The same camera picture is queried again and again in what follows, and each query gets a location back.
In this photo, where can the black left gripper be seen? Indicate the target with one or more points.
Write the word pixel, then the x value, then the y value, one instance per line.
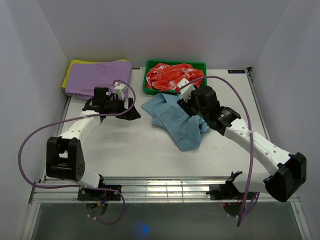
pixel 131 115

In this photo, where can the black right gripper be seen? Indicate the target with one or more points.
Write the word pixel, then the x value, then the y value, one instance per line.
pixel 185 106

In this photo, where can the light blue trousers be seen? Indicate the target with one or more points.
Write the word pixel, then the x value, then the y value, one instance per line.
pixel 186 131

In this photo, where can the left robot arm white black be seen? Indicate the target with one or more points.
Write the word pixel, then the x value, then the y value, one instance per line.
pixel 64 154

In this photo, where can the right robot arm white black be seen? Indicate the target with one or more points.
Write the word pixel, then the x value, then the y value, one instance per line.
pixel 286 172

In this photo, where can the red white patterned trousers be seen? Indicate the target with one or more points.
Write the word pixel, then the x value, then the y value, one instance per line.
pixel 164 77

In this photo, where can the folded purple trousers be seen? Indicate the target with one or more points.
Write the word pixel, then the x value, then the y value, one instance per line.
pixel 85 77

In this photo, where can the folded yellow trousers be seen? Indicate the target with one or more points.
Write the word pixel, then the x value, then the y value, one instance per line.
pixel 109 80

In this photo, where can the green plastic bin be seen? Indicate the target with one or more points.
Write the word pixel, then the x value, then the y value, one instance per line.
pixel 152 63

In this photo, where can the dark label on table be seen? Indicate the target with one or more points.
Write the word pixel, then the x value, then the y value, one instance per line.
pixel 236 71

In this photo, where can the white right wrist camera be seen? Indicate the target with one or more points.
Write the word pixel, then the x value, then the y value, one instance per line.
pixel 185 89

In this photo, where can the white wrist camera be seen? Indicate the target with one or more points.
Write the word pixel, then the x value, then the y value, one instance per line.
pixel 119 90
pixel 185 89

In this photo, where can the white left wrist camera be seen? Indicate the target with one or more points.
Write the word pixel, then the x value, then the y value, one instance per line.
pixel 119 90

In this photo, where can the aluminium table edge rail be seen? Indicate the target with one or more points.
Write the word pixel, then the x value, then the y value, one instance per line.
pixel 141 190

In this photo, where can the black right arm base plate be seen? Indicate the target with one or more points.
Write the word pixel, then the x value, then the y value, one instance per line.
pixel 233 188

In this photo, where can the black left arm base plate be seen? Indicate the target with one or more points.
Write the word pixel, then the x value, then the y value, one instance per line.
pixel 85 194

